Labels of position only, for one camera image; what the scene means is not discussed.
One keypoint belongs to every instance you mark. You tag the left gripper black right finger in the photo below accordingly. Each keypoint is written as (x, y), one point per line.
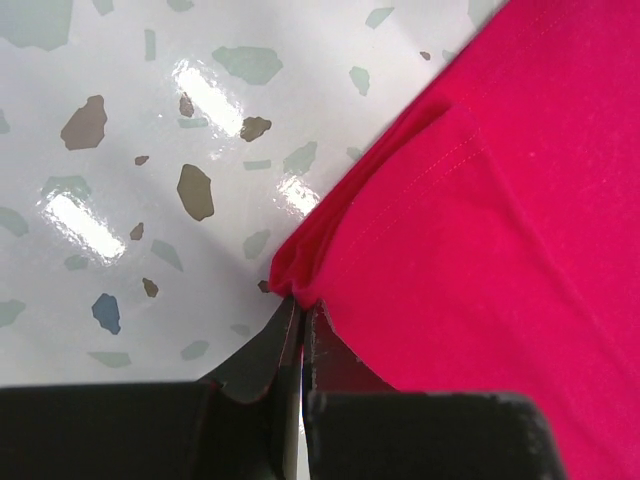
(359, 427)

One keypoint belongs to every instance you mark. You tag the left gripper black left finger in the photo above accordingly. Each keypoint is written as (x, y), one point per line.
(239, 421)

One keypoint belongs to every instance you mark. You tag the red t shirt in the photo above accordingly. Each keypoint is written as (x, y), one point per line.
(489, 240)

